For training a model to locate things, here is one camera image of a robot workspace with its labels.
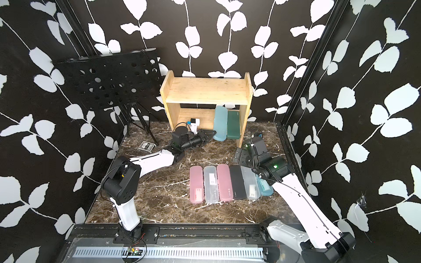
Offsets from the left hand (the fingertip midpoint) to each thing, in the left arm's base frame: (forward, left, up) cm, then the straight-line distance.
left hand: (217, 130), depth 81 cm
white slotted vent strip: (-47, +24, -26) cm, 59 cm away
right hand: (-13, -10, 0) cm, 17 cm away
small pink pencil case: (-17, +12, -26) cm, 33 cm away
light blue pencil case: (-21, -26, -25) cm, 42 cm away
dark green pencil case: (+7, -9, -3) cm, 12 cm away
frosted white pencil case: (-18, -19, -26) cm, 36 cm away
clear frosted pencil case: (-17, +4, -26) cm, 31 cm away
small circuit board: (-46, +39, -26) cm, 66 cm away
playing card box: (+10, +44, -24) cm, 52 cm away
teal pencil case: (+8, -2, -3) cm, 8 cm away
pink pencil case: (-17, -4, -26) cm, 31 cm away
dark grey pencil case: (-18, -11, -26) cm, 34 cm away
